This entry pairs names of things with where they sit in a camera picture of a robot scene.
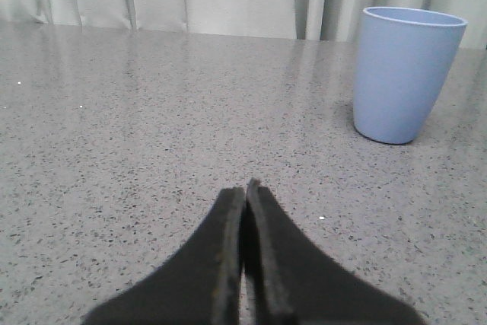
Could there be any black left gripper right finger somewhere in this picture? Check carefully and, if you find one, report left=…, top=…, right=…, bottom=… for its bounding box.
left=243, top=179, right=423, bottom=324

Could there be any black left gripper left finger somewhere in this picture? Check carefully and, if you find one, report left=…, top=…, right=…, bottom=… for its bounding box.
left=84, top=187, right=244, bottom=324

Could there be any blue plastic cup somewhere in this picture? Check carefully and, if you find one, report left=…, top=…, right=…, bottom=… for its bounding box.
left=352, top=6, right=468, bottom=145

